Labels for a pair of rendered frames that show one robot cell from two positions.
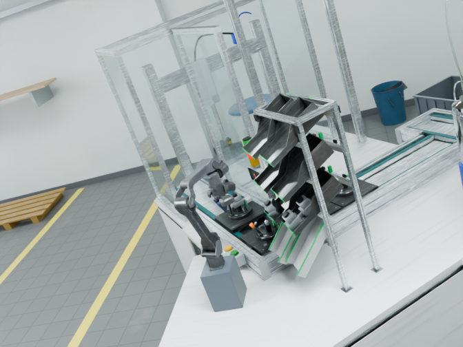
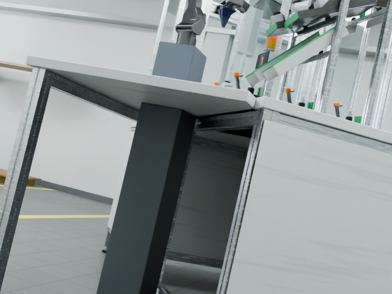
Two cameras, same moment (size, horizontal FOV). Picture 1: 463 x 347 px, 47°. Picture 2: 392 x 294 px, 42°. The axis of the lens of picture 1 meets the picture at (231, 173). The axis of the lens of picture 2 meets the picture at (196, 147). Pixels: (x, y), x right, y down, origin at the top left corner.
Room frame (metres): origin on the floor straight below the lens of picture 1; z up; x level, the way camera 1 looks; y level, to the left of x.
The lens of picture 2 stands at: (0.26, 0.00, 0.62)
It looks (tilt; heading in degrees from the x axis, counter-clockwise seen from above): 3 degrees up; 2
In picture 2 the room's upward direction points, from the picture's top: 13 degrees clockwise
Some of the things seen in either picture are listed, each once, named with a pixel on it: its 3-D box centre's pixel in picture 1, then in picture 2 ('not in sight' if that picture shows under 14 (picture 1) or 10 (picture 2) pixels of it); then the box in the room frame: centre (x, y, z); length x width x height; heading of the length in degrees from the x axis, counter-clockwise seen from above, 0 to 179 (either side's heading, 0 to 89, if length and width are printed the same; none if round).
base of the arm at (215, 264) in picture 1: (215, 259); (186, 41); (2.09, 0.20, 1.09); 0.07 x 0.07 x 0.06; 73
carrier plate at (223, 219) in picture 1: (241, 215); not in sight; (2.68, 0.03, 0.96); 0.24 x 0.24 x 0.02; 19
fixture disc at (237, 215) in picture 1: (240, 212); not in sight; (2.68, 0.03, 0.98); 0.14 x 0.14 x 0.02
